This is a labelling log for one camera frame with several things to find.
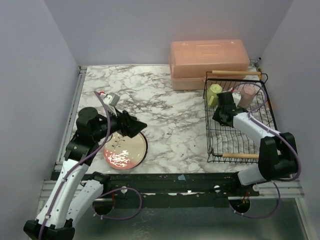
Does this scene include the yellow-green ceramic mug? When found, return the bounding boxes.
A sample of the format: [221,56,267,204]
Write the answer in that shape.
[206,83,223,108]

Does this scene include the pink ceramic mug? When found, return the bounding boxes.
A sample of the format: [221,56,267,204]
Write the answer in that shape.
[238,85,256,108]

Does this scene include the pink and cream plate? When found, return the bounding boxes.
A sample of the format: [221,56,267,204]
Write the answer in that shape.
[103,132,148,170]

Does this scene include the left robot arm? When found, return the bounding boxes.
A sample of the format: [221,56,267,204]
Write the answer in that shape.
[23,107,147,240]

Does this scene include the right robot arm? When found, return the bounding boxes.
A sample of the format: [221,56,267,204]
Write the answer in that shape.
[212,91,300,186]

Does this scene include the translucent pink storage box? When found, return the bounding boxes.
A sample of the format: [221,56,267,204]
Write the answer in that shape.
[169,39,250,91]

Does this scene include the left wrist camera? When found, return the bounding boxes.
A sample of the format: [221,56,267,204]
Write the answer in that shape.
[98,91,120,116]

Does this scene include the black wire dish rack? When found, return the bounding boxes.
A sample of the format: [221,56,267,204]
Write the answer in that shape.
[203,71,278,164]

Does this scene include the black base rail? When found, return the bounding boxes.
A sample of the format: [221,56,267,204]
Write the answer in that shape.
[49,169,261,208]

